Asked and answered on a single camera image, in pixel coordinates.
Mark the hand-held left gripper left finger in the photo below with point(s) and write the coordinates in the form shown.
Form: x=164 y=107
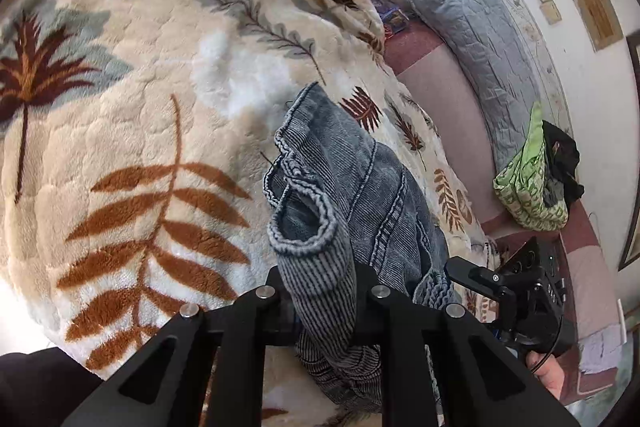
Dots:
x=250 y=322

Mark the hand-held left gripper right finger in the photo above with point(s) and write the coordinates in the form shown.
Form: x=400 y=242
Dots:
x=400 y=322

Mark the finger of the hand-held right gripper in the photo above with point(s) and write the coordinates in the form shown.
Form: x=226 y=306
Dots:
x=472 y=276

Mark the blue denim pants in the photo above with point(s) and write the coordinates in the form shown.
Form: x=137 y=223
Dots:
x=350 y=187

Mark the person's right hand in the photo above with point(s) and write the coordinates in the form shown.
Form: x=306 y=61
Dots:
x=550 y=374

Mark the green patterned blanket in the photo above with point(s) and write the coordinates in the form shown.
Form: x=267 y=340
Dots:
x=525 y=192

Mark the black clothing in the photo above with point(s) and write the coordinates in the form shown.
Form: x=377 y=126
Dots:
x=562 y=152

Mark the pink bolster cushion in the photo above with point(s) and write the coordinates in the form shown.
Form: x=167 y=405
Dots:
x=440 y=97

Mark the person's dark clothing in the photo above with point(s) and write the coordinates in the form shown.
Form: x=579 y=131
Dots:
x=40 y=392

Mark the grey quilted cover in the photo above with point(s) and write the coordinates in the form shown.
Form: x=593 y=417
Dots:
x=475 y=42

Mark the cream leaf print blanket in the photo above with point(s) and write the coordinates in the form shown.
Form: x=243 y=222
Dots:
x=150 y=107

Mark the small colourful packet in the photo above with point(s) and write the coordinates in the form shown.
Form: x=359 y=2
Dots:
x=395 y=19

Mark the dark picture frame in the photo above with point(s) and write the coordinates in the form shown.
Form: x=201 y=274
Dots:
x=632 y=207

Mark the framed beige wall plaque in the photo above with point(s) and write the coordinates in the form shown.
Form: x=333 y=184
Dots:
x=595 y=9

